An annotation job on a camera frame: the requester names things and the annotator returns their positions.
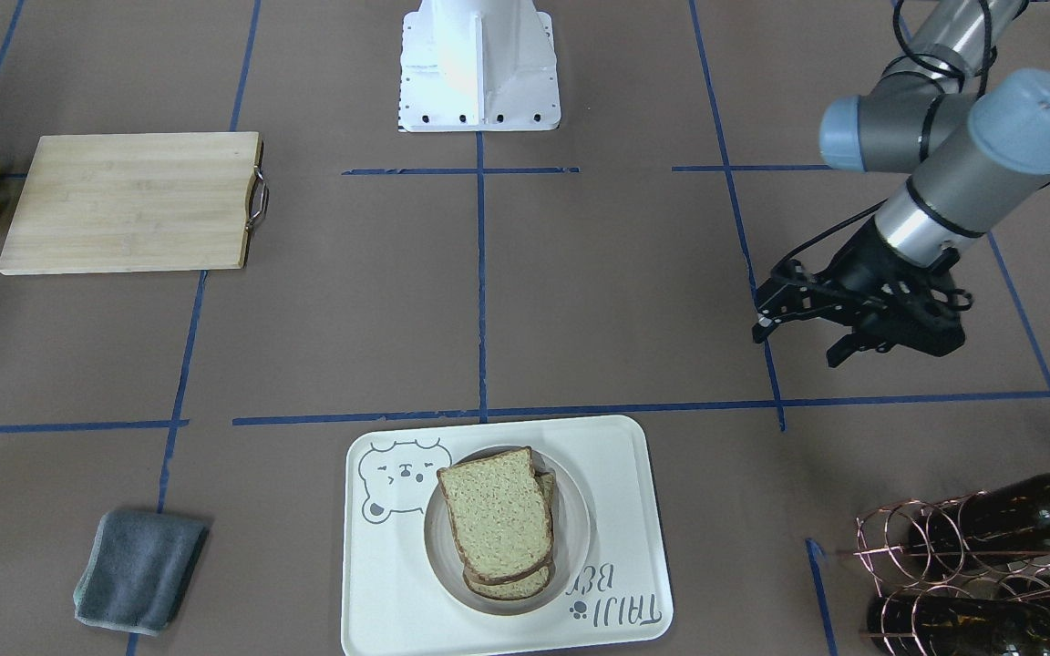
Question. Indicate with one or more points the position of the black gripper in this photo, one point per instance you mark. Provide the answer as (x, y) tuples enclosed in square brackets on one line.
[(864, 260)]

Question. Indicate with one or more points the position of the white round plate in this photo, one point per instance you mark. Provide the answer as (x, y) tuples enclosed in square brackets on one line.
[(572, 529)]

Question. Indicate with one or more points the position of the bread slice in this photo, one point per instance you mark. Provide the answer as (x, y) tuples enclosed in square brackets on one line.
[(538, 579), (499, 518)]

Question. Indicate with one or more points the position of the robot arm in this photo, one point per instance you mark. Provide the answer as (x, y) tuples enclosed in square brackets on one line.
[(969, 154)]

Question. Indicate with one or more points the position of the cream bear serving tray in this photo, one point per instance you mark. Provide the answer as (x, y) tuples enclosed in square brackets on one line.
[(393, 605)]

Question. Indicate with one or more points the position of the front dark wine bottle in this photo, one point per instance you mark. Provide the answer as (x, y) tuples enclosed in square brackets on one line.
[(906, 623)]

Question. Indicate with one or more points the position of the dark wine bottle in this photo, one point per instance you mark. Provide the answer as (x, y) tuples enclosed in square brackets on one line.
[(906, 623), (999, 527)]

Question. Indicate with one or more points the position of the middle dark wine bottle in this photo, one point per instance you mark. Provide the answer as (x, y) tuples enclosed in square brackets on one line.
[(999, 527)]

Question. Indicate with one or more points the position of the bread slice under egg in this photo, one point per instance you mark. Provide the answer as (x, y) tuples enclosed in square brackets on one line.
[(538, 579)]

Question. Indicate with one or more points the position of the wooden cutting board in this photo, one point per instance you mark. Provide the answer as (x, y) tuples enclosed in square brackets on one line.
[(149, 202)]

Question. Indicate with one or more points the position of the grey folded cloth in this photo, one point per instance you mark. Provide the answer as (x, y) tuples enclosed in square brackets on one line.
[(139, 570)]

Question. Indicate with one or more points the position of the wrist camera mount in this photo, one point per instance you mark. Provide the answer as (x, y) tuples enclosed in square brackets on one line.
[(922, 311)]

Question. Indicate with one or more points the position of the copper wire bottle rack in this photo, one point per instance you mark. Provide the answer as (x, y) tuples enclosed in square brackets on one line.
[(881, 551)]

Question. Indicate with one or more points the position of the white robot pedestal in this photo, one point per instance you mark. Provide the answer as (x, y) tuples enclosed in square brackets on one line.
[(467, 66)]

